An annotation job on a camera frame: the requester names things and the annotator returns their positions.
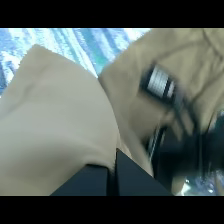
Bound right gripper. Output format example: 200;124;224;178
151;112;224;194

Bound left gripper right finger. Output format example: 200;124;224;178
114;148;173;197

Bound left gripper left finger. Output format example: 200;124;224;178
49;163;112;197

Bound brown pants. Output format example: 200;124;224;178
0;28;224;197

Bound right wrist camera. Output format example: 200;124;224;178
141;62;202;138

